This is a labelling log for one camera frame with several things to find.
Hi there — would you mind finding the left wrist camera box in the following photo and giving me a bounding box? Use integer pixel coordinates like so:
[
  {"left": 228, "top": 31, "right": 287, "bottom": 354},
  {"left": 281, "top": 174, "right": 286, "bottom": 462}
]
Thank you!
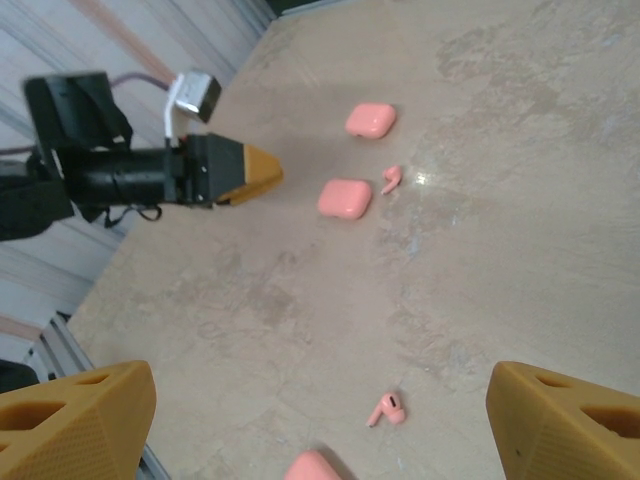
[{"left": 162, "top": 70, "right": 223, "bottom": 141}]

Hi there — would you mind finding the pink earbud charging case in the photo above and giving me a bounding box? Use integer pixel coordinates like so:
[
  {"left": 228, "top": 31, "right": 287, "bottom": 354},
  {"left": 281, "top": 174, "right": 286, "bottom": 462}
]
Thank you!
[
  {"left": 344, "top": 101, "right": 398, "bottom": 140},
  {"left": 283, "top": 448, "right": 344, "bottom": 480},
  {"left": 317, "top": 177, "right": 374, "bottom": 221}
]

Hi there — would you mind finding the aluminium linear track rail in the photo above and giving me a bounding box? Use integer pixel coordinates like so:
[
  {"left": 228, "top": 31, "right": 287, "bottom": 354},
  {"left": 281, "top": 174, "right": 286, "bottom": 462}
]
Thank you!
[{"left": 29, "top": 312, "right": 174, "bottom": 480}]

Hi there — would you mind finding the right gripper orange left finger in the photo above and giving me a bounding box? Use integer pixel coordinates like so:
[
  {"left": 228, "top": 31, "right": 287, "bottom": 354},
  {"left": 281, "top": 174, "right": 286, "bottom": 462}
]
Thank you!
[{"left": 0, "top": 360, "right": 158, "bottom": 480}]

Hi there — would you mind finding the pink wireless earbud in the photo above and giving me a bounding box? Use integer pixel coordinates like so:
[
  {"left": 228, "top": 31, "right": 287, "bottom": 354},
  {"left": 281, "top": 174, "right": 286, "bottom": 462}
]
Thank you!
[
  {"left": 381, "top": 164, "right": 404, "bottom": 196},
  {"left": 365, "top": 391, "right": 407, "bottom": 429}
]

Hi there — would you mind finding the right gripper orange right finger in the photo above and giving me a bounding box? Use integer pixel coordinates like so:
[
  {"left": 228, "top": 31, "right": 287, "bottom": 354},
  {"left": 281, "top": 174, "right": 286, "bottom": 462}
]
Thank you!
[{"left": 485, "top": 360, "right": 640, "bottom": 480}]

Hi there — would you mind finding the black wire loop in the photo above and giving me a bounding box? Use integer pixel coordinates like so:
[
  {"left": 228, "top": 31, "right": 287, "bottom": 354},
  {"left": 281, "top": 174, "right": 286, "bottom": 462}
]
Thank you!
[{"left": 102, "top": 202, "right": 164, "bottom": 229}]

